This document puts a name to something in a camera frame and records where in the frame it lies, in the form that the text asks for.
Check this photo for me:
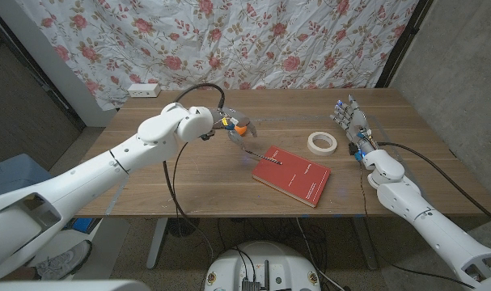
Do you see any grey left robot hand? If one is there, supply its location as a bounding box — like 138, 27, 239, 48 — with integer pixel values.
218, 106, 258, 150

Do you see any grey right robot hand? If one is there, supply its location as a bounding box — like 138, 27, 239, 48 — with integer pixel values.
329, 94, 378, 153

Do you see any dark mechanical pencil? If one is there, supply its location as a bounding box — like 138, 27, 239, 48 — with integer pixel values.
243, 150, 283, 166

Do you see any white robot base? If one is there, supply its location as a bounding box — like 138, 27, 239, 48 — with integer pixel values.
204, 241, 322, 291

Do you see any cream masking tape roll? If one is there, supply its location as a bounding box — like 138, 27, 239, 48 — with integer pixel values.
307, 131, 337, 157

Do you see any red notebook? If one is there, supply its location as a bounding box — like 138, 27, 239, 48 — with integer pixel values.
251, 145, 332, 209

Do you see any floral backdrop cloth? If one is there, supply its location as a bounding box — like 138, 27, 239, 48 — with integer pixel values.
14, 0, 420, 112

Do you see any white power strip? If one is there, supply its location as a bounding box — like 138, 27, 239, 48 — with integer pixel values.
127, 82, 162, 99

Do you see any black round floor object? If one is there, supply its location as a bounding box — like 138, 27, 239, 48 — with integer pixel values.
166, 217, 201, 238

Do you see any white table leg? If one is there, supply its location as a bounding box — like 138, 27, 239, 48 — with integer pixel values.
146, 217, 169, 271
352, 217, 379, 271

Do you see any blue plastic object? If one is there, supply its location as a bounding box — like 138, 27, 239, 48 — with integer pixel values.
62, 217, 96, 234

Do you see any grey white sneaker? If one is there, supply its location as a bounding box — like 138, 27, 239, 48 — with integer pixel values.
34, 239, 93, 280

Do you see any blue plastic bin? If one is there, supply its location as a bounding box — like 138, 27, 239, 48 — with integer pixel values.
0, 153, 54, 201

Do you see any white robot chest panel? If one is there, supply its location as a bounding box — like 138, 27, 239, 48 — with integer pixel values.
0, 279, 151, 291

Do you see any person's bare leg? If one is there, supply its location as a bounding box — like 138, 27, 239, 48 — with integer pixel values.
0, 264, 42, 282

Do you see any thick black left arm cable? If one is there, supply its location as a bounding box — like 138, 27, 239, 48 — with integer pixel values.
163, 82, 226, 264

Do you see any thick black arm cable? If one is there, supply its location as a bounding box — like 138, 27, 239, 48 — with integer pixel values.
163, 82, 226, 264
376, 141, 491, 230

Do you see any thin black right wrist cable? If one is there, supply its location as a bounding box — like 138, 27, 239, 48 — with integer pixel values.
358, 161, 464, 289

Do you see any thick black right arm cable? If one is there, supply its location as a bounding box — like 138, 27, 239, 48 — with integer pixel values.
376, 141, 491, 230

